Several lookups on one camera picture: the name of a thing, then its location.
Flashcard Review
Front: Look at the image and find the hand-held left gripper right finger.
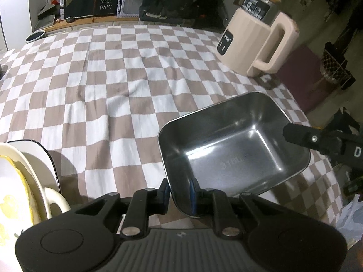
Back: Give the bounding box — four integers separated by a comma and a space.
189, 178, 281, 237

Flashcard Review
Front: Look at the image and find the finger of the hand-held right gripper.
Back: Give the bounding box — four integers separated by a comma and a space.
283, 122, 346, 163

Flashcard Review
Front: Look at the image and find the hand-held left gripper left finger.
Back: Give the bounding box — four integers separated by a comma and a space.
74, 178, 172, 238

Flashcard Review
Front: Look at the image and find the stainless steel rectangular tray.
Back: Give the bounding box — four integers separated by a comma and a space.
157, 91, 312, 219

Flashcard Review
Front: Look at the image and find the cream bowl with handles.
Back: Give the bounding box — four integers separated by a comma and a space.
0, 142, 71, 225

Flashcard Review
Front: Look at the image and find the white plate with black rim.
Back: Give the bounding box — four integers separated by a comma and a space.
0, 139, 62, 202

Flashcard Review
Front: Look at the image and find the lemon print scalloped bowl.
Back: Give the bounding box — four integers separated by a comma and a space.
0, 155, 42, 248

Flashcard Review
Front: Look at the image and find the clear plastic bag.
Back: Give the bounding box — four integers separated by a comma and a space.
336, 194, 363, 239

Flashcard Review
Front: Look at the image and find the pink electric kettle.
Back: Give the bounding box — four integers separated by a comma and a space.
217, 0, 300, 77

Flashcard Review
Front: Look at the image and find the brown white checkered tablecloth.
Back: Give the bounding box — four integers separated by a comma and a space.
0, 24, 344, 234

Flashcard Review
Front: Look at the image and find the white cabinet with wooden top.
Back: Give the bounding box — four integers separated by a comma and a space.
34, 15, 142, 35

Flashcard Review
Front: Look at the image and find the grey trash bin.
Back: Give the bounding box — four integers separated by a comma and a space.
26, 30, 47, 44

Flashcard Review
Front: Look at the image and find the grey flat box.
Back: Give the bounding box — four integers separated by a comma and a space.
36, 4, 57, 29

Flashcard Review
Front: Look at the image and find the wire basket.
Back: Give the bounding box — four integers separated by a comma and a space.
319, 42, 357, 89

